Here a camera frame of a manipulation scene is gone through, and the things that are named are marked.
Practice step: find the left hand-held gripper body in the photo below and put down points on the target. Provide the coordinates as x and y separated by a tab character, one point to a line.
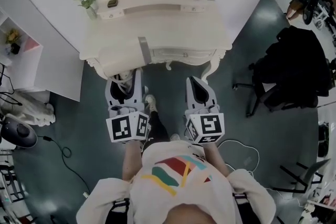
123	128

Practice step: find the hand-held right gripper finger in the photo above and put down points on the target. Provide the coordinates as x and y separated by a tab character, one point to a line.
191	99
210	98

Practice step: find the person's shoe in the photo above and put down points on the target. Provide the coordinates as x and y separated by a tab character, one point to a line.
175	137
150	102

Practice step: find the pink card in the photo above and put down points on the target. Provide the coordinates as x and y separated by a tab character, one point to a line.
30	44

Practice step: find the black square box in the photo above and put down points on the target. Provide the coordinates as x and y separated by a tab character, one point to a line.
112	3

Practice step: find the yellow flowers in black pot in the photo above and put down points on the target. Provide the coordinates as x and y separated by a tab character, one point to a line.
13	42

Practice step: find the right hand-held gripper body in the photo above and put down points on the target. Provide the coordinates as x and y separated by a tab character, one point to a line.
210	124

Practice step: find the green glass vase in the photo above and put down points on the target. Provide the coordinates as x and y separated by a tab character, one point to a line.
92	13

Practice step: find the white ornate vanity table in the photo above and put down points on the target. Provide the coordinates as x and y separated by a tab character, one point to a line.
170	31

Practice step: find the cream hair dryer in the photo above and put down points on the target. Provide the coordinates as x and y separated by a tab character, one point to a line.
120	57

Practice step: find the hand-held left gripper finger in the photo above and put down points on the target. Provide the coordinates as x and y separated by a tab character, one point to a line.
113	102
138	91

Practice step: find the grey chair with black legs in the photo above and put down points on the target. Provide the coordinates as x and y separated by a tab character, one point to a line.
312	173

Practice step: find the person's left forearm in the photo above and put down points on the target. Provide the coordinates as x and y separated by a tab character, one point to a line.
131	160

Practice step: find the person's right forearm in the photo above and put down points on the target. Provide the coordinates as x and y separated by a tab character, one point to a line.
216	160

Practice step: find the person's black trouser leg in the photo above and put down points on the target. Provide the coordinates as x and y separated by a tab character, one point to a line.
157	128

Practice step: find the dark round domed object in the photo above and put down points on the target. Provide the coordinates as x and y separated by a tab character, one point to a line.
18	133

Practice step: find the person's white printed shirt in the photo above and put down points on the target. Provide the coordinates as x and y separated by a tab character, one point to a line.
162	199

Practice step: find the black metal rack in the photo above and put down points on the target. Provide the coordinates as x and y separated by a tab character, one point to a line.
10	183

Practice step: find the person's left shoe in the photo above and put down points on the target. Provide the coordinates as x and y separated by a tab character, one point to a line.
150	102

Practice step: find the white cubby shelf unit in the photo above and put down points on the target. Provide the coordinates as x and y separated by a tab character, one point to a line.
21	65

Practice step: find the person's right shoe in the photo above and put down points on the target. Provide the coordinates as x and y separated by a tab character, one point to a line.
175	137

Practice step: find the person's head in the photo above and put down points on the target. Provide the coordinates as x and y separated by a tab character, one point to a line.
197	215

